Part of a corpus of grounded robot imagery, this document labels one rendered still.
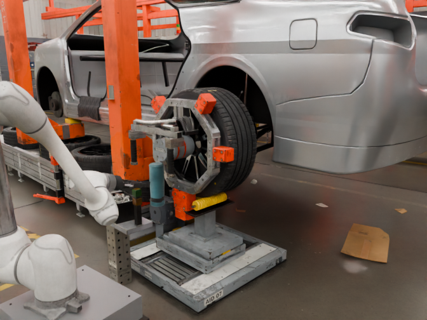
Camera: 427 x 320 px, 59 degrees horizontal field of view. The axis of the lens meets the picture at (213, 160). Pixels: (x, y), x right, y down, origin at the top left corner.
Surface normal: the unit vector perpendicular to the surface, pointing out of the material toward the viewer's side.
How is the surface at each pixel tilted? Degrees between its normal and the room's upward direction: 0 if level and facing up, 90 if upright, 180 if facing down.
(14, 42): 90
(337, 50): 90
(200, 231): 90
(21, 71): 90
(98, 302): 0
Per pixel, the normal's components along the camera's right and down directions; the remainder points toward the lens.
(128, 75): 0.71, 0.17
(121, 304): 0.00, -0.97
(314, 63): -0.71, 0.17
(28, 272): -0.27, 0.13
